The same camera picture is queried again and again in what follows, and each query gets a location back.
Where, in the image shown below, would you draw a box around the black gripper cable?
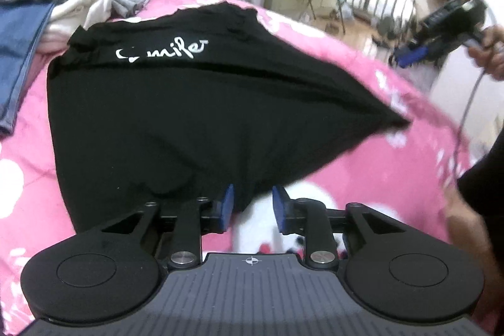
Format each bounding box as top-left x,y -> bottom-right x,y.
452,71 -> 486,180

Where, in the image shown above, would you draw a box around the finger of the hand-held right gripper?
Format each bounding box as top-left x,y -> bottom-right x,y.
394,46 -> 429,68

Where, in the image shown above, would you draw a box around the person's black clothing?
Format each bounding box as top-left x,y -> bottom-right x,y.
457,119 -> 504,205

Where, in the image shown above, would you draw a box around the pink floral blanket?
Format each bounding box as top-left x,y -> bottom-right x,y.
0,0 -> 487,336

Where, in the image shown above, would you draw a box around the black t-shirt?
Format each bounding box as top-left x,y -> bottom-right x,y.
46,1 -> 412,235

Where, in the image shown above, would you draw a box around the person's right hand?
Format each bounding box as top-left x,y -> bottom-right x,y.
467,25 -> 504,81

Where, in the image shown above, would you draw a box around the blue jeans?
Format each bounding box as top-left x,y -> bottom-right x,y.
0,1 -> 56,137

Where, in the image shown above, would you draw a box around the cream white sweater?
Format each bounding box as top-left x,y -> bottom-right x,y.
37,0 -> 116,54

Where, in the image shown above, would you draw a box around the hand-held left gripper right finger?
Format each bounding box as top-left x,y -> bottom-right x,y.
272,185 -> 399,270

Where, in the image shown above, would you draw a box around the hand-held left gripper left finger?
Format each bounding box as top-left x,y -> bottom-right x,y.
100,184 -> 235,270

